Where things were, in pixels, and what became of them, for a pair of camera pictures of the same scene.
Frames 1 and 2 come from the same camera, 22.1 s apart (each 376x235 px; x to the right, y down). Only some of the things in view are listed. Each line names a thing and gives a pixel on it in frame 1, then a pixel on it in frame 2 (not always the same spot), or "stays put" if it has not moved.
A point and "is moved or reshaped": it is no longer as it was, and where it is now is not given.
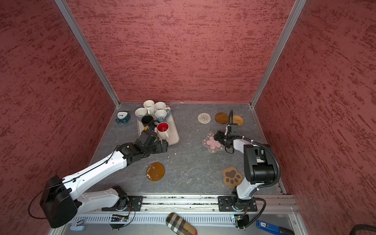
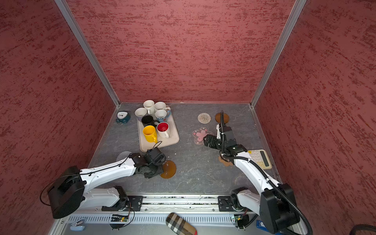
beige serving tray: (174, 136) stays put
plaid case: (176, 224) stays put
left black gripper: (164, 146) to (159, 170)
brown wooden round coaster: (155, 171) is moved or reshaped
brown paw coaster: (231, 177) to (225, 163)
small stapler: (77, 225) stays put
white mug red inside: (162, 128) stays put
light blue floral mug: (161, 115) stays put
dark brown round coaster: (221, 118) stays put
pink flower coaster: (213, 146) is moved or reshaped
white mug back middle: (149, 105) stays put
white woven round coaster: (204, 118) stays put
